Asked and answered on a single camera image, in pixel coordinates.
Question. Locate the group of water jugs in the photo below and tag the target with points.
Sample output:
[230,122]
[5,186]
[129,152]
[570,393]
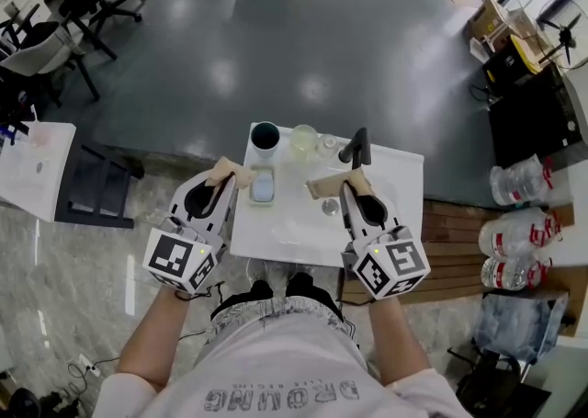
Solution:
[450,241]

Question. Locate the white power strip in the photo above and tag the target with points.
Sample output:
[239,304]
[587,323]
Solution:
[90,364]

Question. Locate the person's white shoe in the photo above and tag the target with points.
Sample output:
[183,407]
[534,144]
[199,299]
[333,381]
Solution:
[294,270]
[259,273]

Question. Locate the pale blue soap bar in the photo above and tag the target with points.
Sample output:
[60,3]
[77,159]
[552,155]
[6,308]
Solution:
[263,187]

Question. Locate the person's black trousers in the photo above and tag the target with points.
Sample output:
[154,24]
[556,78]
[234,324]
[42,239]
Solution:
[298,287]

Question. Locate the black bin with yellow lid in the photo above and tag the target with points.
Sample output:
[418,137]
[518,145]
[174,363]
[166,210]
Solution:
[505,67]

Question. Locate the grey-blue cup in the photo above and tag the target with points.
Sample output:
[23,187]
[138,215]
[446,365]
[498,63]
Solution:
[265,150]

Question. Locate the small black faucet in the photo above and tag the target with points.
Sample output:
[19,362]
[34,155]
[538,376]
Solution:
[18,127]

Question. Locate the black equipment pile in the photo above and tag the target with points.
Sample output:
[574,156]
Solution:
[46,404]

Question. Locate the grey upholstered chair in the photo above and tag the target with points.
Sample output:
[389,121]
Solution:
[41,58]

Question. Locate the person's right forearm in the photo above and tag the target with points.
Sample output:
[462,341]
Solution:
[399,342]

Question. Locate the metal sink drain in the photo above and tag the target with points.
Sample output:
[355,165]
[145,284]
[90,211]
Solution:
[331,208]

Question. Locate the person's left white shoe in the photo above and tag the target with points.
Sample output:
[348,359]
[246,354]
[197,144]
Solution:
[259,273]

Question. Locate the person's white printed t-shirt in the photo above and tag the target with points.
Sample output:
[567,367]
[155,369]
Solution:
[285,375]

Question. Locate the green soap dish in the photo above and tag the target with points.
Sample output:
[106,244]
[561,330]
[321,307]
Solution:
[250,200]

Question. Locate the small white box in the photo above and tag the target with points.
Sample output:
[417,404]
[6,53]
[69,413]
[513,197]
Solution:
[478,48]

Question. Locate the cardboard box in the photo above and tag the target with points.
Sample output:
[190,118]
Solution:
[487,21]
[528,30]

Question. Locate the bluish plastic wrapped bundle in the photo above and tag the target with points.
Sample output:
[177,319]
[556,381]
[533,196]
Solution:
[519,326]

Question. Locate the person's left forearm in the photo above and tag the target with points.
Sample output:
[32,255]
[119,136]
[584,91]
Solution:
[151,342]

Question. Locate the black sink stand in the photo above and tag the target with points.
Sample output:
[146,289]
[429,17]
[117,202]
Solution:
[110,186]

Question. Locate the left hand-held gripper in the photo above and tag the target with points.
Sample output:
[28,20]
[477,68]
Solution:
[174,260]

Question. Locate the person's right white shoe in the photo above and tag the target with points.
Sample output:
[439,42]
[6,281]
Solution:
[294,270]

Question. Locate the large black box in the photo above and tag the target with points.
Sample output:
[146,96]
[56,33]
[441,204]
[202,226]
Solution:
[533,127]

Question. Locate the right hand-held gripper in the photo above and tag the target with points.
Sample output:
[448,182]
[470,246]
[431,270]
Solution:
[399,267]

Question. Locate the large clear water bottle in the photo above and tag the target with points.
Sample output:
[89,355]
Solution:
[512,234]
[510,274]
[516,182]

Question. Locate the small white side table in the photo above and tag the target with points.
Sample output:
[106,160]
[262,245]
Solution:
[32,177]

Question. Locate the person's patterned white garment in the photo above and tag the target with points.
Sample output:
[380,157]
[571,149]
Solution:
[285,315]

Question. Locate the clear yellowish cup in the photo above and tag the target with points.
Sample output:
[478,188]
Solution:
[303,145]

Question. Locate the small clear glass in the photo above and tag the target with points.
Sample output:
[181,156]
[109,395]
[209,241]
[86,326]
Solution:
[328,147]

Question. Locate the black pedestal fan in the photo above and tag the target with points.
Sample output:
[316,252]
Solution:
[567,37]

